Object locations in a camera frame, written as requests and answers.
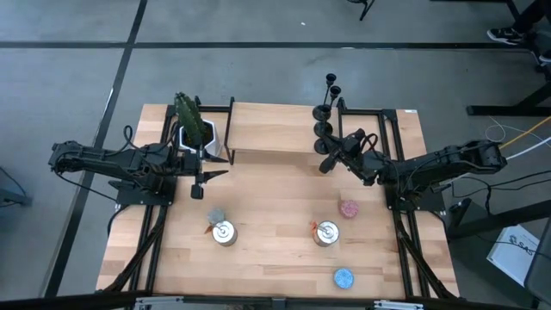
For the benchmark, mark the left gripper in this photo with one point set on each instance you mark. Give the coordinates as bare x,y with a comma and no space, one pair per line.
189,165

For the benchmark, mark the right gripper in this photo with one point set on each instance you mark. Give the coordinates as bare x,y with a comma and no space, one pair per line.
366,168

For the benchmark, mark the short black candlestick holder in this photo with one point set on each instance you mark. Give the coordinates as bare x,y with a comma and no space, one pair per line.
322,113

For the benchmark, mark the grey patterned round tin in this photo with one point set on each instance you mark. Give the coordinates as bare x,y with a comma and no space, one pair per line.
215,214

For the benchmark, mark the pink patterned round tin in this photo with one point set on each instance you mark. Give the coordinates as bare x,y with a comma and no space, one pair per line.
349,208

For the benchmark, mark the silver candle jar orange label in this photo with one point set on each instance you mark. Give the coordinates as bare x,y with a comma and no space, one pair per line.
224,233
327,233

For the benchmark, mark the blue patterned round tin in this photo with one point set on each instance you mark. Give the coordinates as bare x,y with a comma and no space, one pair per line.
344,278

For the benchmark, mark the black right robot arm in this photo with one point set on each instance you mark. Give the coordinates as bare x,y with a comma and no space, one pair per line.
452,161

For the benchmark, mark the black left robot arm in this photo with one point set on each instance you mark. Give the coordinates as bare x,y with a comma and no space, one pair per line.
107,160

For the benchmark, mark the white geometric planter pot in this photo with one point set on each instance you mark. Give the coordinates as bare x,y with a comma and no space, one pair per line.
214,140

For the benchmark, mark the green cactus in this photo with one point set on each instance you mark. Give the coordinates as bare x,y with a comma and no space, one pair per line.
191,120

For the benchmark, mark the wooden shelf riser black legs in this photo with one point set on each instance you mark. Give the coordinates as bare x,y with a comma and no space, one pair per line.
267,127

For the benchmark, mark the black foot pedal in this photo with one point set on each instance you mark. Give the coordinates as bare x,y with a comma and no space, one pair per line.
459,213

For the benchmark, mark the black floor beam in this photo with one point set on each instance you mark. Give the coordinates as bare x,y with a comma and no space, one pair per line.
508,217

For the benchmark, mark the white printed cardboard box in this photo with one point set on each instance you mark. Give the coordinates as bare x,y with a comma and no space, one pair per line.
512,254

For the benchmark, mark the person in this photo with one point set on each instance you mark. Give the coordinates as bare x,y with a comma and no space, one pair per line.
505,35

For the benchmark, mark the black aluminium frame rails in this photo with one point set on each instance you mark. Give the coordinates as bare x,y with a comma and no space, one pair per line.
406,249
148,241

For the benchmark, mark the black camera rig bar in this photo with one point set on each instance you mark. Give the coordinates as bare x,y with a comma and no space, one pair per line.
64,301

